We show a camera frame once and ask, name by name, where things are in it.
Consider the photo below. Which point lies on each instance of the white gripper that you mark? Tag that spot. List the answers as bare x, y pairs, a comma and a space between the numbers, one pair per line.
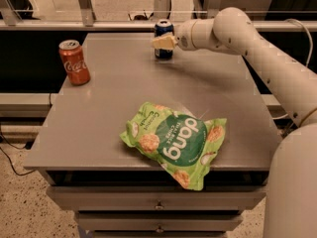
183, 37

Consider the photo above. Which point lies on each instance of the blue pepsi can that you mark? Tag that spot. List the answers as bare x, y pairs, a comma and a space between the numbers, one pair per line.
163, 33

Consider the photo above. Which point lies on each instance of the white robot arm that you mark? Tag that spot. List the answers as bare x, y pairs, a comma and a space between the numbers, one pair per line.
291, 205

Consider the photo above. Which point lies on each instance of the orange coca-cola can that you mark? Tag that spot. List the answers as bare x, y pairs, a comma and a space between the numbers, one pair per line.
72, 58

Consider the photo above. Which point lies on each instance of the green rice chip bag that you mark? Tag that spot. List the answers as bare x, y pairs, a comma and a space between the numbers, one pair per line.
183, 145

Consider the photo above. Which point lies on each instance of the grey drawer cabinet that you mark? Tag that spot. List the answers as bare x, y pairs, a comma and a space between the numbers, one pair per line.
80, 144

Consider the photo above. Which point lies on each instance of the top grey drawer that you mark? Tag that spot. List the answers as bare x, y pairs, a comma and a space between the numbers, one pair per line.
97, 198

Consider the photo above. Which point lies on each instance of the grey drawer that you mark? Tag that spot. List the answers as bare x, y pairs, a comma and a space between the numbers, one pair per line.
159, 222
97, 198

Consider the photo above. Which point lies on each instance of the metal railing frame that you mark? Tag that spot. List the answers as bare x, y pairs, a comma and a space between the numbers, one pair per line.
268, 15

